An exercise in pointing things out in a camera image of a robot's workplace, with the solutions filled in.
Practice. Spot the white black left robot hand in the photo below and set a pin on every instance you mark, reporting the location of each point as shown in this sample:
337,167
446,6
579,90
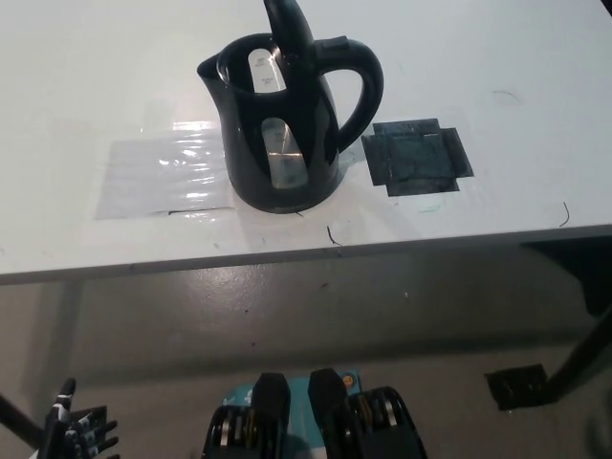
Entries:
72,432

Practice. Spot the black electric kettle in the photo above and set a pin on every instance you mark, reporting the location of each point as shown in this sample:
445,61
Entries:
306,158

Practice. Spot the black table leg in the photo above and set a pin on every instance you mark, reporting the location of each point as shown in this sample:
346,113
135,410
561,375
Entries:
19,421
581,354

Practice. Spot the clear plastic tape sheet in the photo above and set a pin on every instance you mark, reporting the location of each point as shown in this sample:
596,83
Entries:
158,177

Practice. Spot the black tape square patch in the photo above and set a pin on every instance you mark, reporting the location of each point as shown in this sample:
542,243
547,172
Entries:
413,158

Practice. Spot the black table foot plate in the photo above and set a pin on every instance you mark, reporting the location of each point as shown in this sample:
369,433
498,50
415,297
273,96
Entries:
514,387

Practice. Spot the black table frame bracket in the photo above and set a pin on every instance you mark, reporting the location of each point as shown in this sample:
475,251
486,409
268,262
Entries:
578,272

